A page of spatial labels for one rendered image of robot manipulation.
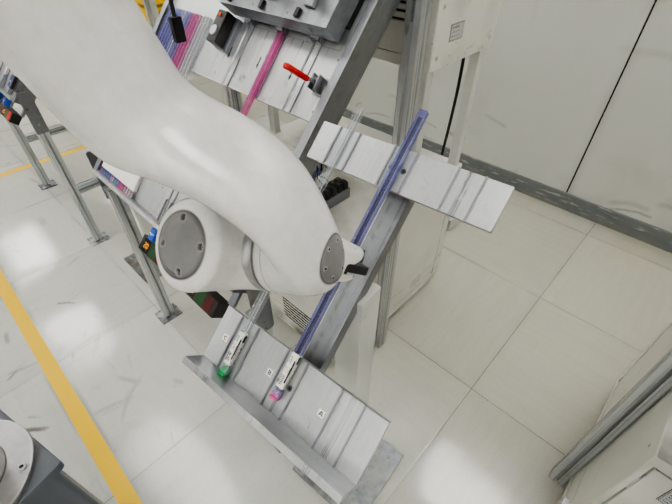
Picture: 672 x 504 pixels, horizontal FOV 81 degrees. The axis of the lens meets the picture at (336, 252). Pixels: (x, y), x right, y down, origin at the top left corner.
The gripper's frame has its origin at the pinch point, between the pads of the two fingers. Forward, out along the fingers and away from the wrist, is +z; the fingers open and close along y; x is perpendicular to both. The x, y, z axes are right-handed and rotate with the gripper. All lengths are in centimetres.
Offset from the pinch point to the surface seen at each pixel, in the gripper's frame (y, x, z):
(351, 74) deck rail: 21.3, -29.6, 13.2
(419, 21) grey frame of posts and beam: 16, -45, 21
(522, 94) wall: 27, -87, 174
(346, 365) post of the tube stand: -0.4, 24.7, 19.1
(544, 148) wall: 7, -67, 187
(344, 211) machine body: 31, -1, 50
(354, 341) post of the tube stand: -2.0, 16.8, 13.0
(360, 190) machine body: 34, -9, 60
